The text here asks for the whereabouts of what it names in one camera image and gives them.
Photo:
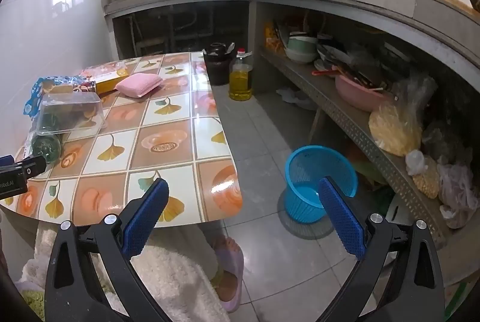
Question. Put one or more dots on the green glass bottle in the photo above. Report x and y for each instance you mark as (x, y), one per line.
(47, 149)

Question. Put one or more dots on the white bowl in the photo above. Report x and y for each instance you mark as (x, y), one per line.
(300, 57)

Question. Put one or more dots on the red spatula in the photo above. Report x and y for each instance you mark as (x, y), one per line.
(324, 72)

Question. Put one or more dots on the person's foot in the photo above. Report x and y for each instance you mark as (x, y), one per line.
(227, 288)

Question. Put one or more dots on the cooking oil bottle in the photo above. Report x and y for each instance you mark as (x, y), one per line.
(240, 82)

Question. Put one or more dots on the lavender slipper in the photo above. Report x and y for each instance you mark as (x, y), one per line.
(234, 258)

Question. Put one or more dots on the pink plastic basin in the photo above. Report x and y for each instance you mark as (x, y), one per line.
(356, 97)

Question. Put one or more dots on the dark plastic bag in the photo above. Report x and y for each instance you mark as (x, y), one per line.
(444, 140)

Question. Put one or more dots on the pile of dishes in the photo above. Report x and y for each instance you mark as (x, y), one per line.
(333, 54)

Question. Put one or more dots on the dark ceramic jar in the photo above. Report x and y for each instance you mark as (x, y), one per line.
(219, 67)

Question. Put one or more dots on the small bag of beans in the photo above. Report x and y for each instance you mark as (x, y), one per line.
(425, 177)

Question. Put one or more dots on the green plastic bag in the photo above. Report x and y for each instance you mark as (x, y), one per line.
(382, 194)

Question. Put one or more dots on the blue plastic basket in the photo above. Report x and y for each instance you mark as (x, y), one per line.
(300, 176)

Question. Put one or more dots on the pink mesh sponge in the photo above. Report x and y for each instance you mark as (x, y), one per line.
(138, 85)

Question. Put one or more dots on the orange snack packet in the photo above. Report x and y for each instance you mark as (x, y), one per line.
(272, 39)

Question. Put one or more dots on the bag of yellow food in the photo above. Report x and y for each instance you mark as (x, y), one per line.
(393, 131)

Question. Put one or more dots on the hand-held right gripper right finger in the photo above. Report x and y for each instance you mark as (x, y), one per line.
(341, 220)

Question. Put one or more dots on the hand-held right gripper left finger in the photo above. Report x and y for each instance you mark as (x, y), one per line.
(147, 220)

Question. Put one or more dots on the clear plastic bag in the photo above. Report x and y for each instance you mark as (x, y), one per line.
(459, 191)

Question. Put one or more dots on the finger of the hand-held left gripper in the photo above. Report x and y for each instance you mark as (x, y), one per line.
(5, 161)
(32, 166)

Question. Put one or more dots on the blue printed plastic bag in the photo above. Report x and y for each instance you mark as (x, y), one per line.
(37, 93)

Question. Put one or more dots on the white rag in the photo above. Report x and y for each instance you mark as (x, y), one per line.
(296, 97)

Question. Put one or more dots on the pale green bowl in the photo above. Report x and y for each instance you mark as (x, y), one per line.
(302, 44)

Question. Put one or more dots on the clear plastic container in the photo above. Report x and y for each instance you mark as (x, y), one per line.
(75, 112)

